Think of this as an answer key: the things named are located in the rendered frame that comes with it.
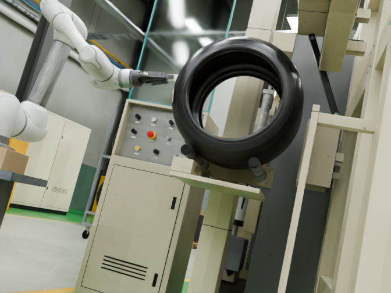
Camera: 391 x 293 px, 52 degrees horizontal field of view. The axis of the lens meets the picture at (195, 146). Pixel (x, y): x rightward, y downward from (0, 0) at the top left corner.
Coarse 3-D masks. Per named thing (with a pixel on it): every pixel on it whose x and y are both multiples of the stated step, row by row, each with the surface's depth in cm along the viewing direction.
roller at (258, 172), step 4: (248, 160) 155; (252, 160) 154; (256, 160) 154; (248, 164) 154; (252, 164) 154; (256, 164) 154; (260, 164) 158; (252, 168) 155; (256, 168) 155; (260, 168) 161; (256, 172) 163; (260, 172) 167; (256, 176) 175; (260, 176) 175; (264, 176) 184
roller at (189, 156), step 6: (186, 144) 162; (180, 150) 162; (186, 150) 161; (192, 150) 163; (186, 156) 165; (192, 156) 167; (198, 156) 174; (198, 162) 179; (204, 162) 186; (204, 168) 193
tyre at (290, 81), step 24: (216, 48) 168; (240, 48) 165; (264, 48) 164; (192, 72) 168; (216, 72) 194; (240, 72) 192; (264, 72) 189; (288, 72) 159; (192, 96) 193; (288, 96) 157; (192, 120) 163; (288, 120) 156; (192, 144) 165; (216, 144) 159; (240, 144) 157; (264, 144) 156; (288, 144) 171; (240, 168) 175
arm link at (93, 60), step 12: (60, 24) 202; (72, 24) 203; (72, 36) 192; (84, 48) 169; (96, 48) 170; (84, 60) 168; (96, 60) 169; (108, 60) 177; (96, 72) 173; (108, 72) 178
